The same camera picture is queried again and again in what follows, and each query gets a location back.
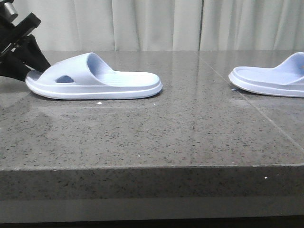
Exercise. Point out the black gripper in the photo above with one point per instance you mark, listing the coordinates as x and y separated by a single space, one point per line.
11 63

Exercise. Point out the light blue slipper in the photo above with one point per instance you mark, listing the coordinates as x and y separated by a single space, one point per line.
286 79
87 76

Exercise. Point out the beige pleated curtain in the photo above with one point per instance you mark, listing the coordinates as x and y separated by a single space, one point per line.
148 25

